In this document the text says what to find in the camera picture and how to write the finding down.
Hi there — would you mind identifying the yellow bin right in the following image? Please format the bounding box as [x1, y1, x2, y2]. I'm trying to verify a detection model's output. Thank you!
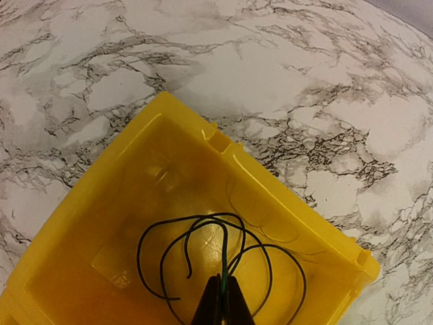
[1, 92, 380, 324]

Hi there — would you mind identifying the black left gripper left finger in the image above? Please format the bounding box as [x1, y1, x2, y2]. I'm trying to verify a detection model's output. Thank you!
[190, 276, 223, 325]

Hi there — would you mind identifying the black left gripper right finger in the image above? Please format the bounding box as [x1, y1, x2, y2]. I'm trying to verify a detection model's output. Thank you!
[223, 276, 254, 325]

